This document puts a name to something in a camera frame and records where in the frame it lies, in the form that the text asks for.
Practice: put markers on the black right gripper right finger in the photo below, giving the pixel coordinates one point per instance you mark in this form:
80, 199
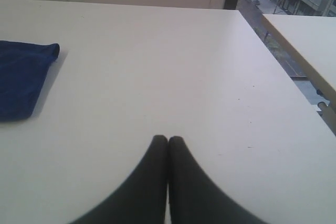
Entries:
194, 197

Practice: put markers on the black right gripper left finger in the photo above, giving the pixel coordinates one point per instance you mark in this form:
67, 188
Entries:
141, 198

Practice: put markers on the blue towel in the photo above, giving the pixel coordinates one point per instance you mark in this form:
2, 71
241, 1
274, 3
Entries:
24, 68

